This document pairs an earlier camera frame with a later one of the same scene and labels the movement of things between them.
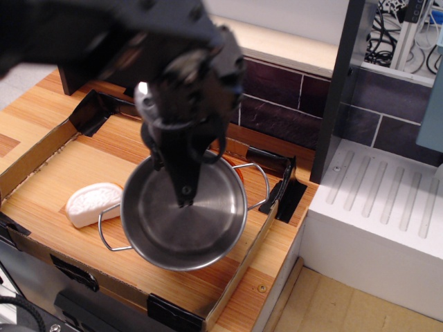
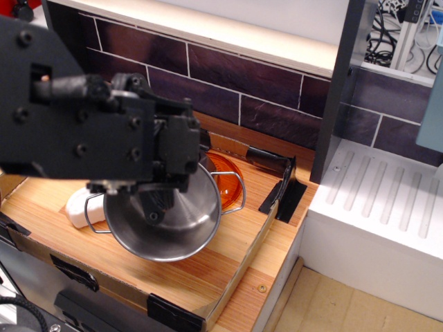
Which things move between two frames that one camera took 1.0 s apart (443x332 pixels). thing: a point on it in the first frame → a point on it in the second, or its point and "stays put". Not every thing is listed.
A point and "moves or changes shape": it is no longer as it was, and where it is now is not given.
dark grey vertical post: (359, 17) stays put
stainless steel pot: (149, 220) moves or changes shape
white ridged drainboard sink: (375, 222) stays put
